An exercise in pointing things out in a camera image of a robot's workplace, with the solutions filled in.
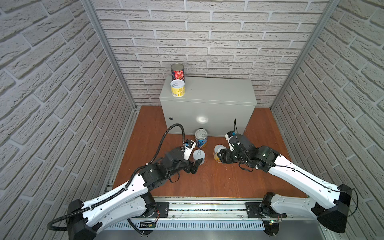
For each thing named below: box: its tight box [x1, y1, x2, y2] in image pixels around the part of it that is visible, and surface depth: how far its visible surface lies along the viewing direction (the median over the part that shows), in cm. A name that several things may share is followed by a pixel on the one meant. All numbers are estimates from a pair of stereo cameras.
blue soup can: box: [194, 128, 208, 149], surface depth 94 cm
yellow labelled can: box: [170, 79, 186, 98], surface depth 77 cm
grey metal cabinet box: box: [159, 76, 257, 137], surface depth 84 cm
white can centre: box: [192, 148, 206, 166], surface depth 89 cm
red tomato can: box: [170, 63, 186, 83], surface depth 79 cm
